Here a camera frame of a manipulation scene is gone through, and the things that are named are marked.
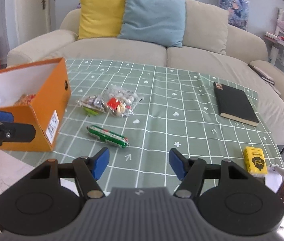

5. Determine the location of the orange peanut snack packet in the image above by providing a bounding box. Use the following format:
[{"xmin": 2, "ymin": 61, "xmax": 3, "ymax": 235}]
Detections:
[{"xmin": 14, "ymin": 93, "xmax": 36, "ymax": 106}]

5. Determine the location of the book on sofa arm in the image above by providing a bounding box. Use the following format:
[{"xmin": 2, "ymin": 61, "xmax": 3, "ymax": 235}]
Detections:
[{"xmin": 247, "ymin": 64, "xmax": 275, "ymax": 85}]

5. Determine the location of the white door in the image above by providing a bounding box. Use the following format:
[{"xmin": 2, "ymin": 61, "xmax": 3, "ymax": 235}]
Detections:
[{"xmin": 4, "ymin": 0, "xmax": 51, "ymax": 50}]

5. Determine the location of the light blue cushion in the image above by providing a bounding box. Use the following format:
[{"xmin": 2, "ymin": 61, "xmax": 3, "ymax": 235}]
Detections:
[{"xmin": 117, "ymin": 0, "xmax": 186, "ymax": 47}]

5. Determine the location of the beige sofa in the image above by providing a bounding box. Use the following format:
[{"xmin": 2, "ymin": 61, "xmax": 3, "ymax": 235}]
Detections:
[{"xmin": 7, "ymin": 9, "xmax": 284, "ymax": 145}]

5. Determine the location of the green sausage stick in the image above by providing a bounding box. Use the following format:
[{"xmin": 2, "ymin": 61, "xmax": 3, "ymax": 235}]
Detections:
[{"xmin": 86, "ymin": 125, "xmax": 129, "ymax": 149}]

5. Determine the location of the orange cardboard box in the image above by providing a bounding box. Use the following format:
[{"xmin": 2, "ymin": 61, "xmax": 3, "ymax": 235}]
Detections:
[{"xmin": 0, "ymin": 58, "xmax": 71, "ymax": 152}]

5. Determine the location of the black notebook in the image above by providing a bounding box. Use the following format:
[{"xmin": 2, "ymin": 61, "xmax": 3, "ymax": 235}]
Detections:
[{"xmin": 213, "ymin": 82, "xmax": 259, "ymax": 127}]

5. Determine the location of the green label snack packet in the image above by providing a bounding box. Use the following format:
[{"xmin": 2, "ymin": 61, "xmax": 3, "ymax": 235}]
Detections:
[{"xmin": 78, "ymin": 95, "xmax": 106, "ymax": 116}]

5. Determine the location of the beige back cushion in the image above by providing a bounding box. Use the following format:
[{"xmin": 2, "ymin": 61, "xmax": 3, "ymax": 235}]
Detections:
[{"xmin": 182, "ymin": 0, "xmax": 228, "ymax": 55}]

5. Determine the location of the yellow cushion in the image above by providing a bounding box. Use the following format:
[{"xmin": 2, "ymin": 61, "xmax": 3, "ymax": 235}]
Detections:
[{"xmin": 78, "ymin": 0, "xmax": 126, "ymax": 40}]

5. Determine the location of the green checkered tablecloth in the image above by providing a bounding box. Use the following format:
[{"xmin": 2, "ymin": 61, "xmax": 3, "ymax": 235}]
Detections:
[{"xmin": 11, "ymin": 59, "xmax": 284, "ymax": 192}]

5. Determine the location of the yellow small box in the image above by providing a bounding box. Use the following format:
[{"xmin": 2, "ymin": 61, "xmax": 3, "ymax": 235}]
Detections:
[{"xmin": 243, "ymin": 146, "xmax": 267, "ymax": 177}]

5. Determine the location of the clear packet red label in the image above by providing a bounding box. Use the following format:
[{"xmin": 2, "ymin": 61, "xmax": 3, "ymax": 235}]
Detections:
[{"xmin": 102, "ymin": 92, "xmax": 139, "ymax": 117}]

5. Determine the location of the clear nuts packet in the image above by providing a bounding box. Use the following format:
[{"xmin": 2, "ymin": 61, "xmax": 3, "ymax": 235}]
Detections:
[{"xmin": 103, "ymin": 84, "xmax": 144, "ymax": 105}]

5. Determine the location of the blue patterned cushion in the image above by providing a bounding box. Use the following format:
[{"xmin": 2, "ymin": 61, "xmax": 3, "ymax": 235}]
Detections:
[{"xmin": 218, "ymin": 0, "xmax": 250, "ymax": 31}]

